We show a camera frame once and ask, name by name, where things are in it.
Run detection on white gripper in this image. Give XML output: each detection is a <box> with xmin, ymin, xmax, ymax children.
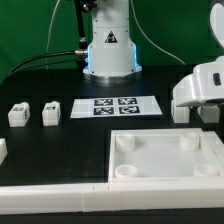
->
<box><xmin>173</xmin><ymin>56</ymin><xmax>224</xmax><ymax>107</ymax></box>

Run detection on white square tabletop tray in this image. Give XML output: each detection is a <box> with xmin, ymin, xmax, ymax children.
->
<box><xmin>108</xmin><ymin>128</ymin><xmax>223</xmax><ymax>183</ymax></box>

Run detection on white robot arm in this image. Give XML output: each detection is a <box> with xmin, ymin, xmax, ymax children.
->
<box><xmin>82</xmin><ymin>0</ymin><xmax>224</xmax><ymax>107</ymax></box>

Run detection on white right fence bar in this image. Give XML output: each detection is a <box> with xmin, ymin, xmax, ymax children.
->
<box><xmin>200</xmin><ymin>131</ymin><xmax>224</xmax><ymax>177</ymax></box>

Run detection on white fence bar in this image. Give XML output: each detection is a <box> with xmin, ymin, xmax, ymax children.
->
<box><xmin>200</xmin><ymin>131</ymin><xmax>224</xmax><ymax>177</ymax></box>
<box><xmin>0</xmin><ymin>178</ymin><xmax>224</xmax><ymax>215</ymax></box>

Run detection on white sheet with fiducial markers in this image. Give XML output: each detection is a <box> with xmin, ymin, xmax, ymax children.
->
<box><xmin>71</xmin><ymin>96</ymin><xmax>162</xmax><ymax>119</ymax></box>

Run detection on white front fence bar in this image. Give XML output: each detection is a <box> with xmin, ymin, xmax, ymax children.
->
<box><xmin>0</xmin><ymin>178</ymin><xmax>224</xmax><ymax>215</ymax></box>

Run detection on white block at left edge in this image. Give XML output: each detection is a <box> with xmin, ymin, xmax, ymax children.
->
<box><xmin>0</xmin><ymin>138</ymin><xmax>7</xmax><ymax>165</ymax></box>

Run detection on black camera pole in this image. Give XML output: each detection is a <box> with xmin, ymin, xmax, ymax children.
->
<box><xmin>73</xmin><ymin>0</ymin><xmax>98</xmax><ymax>72</ymax></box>

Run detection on black cables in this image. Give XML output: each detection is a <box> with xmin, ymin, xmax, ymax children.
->
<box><xmin>2</xmin><ymin>50</ymin><xmax>89</xmax><ymax>84</ymax></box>

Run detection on white cable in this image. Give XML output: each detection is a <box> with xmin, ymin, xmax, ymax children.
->
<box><xmin>45</xmin><ymin>0</ymin><xmax>63</xmax><ymax>70</ymax></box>

